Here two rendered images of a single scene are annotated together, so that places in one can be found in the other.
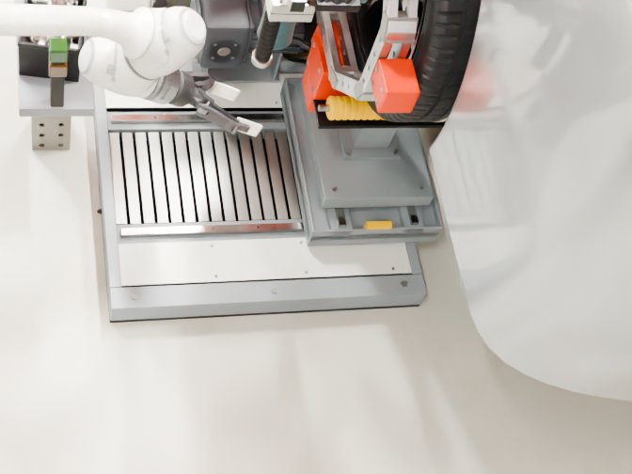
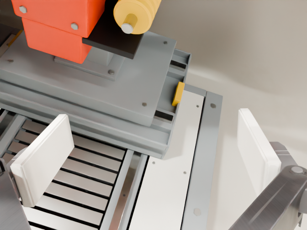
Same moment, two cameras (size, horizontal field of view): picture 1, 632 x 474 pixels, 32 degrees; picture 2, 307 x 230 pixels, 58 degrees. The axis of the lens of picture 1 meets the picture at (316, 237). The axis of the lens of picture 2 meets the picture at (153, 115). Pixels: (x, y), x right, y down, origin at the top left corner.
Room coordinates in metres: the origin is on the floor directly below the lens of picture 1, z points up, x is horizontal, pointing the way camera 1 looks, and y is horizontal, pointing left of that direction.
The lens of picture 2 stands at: (1.47, 0.35, 0.77)
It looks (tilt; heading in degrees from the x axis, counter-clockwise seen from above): 55 degrees down; 297
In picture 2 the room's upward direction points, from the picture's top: 20 degrees clockwise
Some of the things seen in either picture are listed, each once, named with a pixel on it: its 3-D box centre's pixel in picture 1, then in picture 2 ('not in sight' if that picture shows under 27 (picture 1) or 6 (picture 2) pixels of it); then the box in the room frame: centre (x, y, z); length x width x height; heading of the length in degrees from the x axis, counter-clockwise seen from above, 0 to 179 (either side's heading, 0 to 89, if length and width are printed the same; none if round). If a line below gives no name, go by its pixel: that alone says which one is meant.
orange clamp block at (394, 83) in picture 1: (394, 86); not in sight; (1.53, -0.03, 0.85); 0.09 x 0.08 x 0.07; 29
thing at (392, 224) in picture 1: (358, 158); (98, 75); (1.88, -0.02, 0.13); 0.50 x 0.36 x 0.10; 29
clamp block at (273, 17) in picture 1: (291, 4); not in sight; (1.56, 0.23, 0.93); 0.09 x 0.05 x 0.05; 119
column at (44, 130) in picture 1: (51, 87); not in sight; (1.64, 0.78, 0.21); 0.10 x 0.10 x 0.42; 29
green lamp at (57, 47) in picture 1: (57, 50); not in sight; (1.44, 0.67, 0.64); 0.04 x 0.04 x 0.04; 29
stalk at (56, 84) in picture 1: (57, 75); not in sight; (1.44, 0.67, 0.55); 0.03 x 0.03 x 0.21; 29
